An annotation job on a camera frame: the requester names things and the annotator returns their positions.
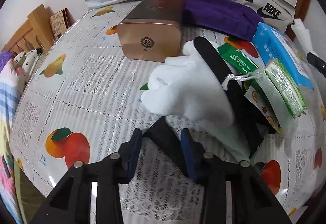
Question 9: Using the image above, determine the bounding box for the blue tissue pack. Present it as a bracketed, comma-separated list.
[252, 22, 314, 90]

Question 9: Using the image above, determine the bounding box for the colourful striped bedding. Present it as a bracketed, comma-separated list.
[1, 58, 24, 223]

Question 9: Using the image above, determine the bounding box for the white cloth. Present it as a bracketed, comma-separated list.
[291, 18, 316, 55]

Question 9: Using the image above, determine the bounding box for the brown wooden door frame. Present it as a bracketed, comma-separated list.
[285, 0, 313, 42]

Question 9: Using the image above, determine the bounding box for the brown patterned book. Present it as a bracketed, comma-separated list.
[49, 8, 70, 38]

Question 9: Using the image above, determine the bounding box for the white spotted plush toy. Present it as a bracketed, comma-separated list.
[13, 49, 39, 92]

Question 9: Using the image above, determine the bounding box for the green snack packet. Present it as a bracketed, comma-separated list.
[217, 42, 284, 134]

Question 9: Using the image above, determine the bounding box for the black watch strap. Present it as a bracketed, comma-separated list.
[142, 36, 266, 179]

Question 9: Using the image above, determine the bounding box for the green gold tin box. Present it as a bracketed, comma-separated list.
[117, 0, 185, 63]

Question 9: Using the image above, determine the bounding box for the purple towel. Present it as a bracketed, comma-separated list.
[182, 0, 263, 41]

